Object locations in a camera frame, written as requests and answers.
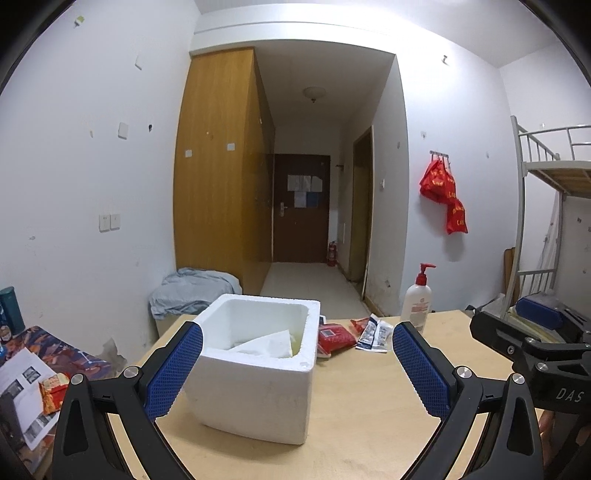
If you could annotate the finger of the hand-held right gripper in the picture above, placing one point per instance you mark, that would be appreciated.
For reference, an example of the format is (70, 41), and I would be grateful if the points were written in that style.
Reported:
(498, 332)
(538, 311)

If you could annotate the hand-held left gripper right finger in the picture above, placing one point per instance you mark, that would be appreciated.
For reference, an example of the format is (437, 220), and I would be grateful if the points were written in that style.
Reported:
(422, 369)

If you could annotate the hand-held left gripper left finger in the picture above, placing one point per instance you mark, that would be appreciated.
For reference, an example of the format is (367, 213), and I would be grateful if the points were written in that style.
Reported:
(178, 369)

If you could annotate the white foam box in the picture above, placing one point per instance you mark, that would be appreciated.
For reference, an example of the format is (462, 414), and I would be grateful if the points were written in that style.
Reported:
(249, 397)

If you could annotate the white face mask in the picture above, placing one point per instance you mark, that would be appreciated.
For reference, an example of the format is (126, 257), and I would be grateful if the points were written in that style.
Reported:
(272, 344)

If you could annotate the person's right forearm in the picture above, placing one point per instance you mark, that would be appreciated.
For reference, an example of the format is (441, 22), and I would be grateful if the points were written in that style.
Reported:
(547, 434)

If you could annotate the wooden board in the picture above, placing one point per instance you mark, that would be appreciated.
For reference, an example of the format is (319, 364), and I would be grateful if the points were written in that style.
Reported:
(509, 277)

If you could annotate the blue white sachet strip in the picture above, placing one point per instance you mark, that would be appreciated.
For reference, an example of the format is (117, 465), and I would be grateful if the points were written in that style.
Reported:
(369, 337)
(384, 337)

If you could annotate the white lotion pump bottle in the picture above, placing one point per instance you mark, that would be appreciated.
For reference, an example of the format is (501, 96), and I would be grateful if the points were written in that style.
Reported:
(418, 304)

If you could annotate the blue grey cloth pile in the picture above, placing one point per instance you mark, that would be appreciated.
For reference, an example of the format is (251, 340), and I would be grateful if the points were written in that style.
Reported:
(194, 288)

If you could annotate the red plastic packet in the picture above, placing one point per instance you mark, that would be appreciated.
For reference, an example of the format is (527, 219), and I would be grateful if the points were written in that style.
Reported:
(334, 339)

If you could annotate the patterned side table with papers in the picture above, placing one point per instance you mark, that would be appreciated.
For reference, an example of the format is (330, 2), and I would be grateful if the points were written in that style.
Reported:
(69, 355)

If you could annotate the orange red snack packet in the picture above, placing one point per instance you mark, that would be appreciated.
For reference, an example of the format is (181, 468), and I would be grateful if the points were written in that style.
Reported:
(53, 392)

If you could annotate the metal bunk bed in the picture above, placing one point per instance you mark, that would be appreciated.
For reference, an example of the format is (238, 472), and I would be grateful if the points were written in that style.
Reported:
(524, 184)

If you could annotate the red fire extinguisher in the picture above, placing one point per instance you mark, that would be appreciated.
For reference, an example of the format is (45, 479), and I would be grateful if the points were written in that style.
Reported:
(332, 254)

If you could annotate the printed paper sheet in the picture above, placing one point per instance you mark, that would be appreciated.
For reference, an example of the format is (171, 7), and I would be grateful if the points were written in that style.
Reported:
(23, 374)

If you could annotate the red printed plastic bag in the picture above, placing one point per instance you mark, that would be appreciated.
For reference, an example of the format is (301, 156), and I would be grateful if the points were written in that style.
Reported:
(438, 184)

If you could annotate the wooden side door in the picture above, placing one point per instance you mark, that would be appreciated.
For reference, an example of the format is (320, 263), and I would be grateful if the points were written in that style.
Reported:
(360, 207)

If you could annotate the dark green tumbler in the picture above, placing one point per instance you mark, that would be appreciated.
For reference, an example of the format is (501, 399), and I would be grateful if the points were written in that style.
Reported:
(11, 314)

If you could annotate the dark brown door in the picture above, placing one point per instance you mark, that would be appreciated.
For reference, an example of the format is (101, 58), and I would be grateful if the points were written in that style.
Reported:
(286, 230)

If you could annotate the wooden wardrobe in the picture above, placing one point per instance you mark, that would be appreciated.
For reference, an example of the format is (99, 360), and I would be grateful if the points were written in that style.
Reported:
(217, 184)

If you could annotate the paper notices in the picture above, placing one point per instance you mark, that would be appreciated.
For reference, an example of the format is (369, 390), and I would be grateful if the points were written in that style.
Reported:
(300, 182)

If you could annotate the ceiling lamp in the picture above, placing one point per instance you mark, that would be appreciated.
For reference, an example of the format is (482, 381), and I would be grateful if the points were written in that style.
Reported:
(315, 93)

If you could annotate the white double wall switch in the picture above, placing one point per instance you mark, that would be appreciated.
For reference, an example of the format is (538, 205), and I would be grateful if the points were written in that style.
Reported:
(110, 221)

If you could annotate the metal wall hook rack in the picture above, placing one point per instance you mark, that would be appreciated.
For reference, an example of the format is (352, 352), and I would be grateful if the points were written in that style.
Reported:
(438, 153)

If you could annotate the white wall plate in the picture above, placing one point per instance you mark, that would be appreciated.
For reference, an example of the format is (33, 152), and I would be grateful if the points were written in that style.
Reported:
(123, 130)

